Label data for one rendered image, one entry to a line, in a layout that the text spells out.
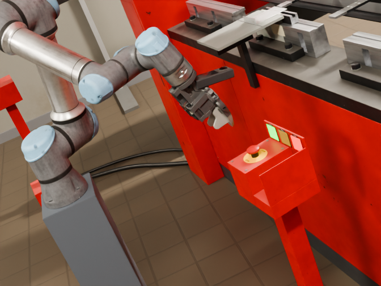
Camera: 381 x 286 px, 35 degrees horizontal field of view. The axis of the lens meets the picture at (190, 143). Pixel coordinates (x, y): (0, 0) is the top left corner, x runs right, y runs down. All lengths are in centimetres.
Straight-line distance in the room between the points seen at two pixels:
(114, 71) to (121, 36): 354
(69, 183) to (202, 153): 135
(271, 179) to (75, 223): 68
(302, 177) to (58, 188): 76
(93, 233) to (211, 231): 102
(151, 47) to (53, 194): 66
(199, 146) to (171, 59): 167
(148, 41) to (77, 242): 78
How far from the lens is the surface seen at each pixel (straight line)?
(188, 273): 271
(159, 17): 291
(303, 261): 189
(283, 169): 162
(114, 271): 206
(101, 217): 195
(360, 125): 171
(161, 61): 150
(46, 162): 189
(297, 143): 166
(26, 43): 164
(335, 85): 178
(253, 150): 171
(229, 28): 216
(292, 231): 181
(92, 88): 148
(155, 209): 324
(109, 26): 502
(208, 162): 319
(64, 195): 192
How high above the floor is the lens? 162
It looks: 26 degrees down
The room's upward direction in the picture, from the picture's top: 22 degrees counter-clockwise
